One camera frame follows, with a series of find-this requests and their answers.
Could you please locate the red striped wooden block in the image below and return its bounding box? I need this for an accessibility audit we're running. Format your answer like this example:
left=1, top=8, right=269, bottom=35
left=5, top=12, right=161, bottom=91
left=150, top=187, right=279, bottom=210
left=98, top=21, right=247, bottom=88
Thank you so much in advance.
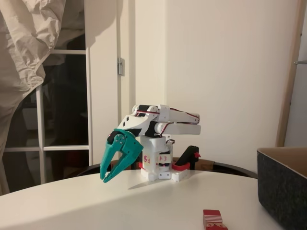
left=201, top=209, right=229, bottom=230

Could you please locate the dark grey felt box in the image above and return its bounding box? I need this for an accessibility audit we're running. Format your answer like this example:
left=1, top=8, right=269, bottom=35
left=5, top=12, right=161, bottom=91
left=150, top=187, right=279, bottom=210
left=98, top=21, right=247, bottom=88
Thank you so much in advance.
left=256, top=146, right=307, bottom=230

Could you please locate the white glazed door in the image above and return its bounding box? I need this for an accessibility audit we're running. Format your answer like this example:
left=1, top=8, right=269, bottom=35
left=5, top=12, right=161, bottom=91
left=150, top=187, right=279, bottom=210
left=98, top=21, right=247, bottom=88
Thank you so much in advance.
left=3, top=0, right=118, bottom=192

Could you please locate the metal door hinge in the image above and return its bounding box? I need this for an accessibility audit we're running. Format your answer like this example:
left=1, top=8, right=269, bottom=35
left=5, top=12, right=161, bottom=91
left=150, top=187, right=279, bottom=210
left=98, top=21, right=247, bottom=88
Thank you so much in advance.
left=117, top=57, right=125, bottom=77

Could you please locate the beige crumpled curtain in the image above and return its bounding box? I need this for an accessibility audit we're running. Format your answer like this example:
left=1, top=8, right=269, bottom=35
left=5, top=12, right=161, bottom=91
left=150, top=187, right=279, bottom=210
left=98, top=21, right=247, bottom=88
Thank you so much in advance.
left=0, top=0, right=86, bottom=196

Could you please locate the wooden framed translucent screen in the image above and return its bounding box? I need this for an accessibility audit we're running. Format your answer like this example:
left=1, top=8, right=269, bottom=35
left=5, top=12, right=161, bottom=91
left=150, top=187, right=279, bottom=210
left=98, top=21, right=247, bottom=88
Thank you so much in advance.
left=275, top=0, right=307, bottom=149

